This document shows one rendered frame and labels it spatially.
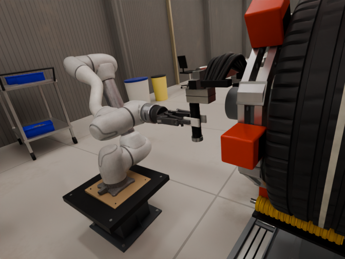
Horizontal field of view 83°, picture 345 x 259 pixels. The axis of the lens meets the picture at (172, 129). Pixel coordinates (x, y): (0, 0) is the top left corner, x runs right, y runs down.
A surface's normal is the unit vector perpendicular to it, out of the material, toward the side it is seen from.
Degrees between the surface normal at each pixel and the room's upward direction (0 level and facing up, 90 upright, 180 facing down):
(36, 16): 90
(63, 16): 90
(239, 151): 90
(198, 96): 90
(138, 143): 69
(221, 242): 0
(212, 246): 0
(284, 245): 0
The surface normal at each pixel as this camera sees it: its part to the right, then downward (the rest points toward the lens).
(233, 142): -0.66, 0.36
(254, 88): -0.55, -0.40
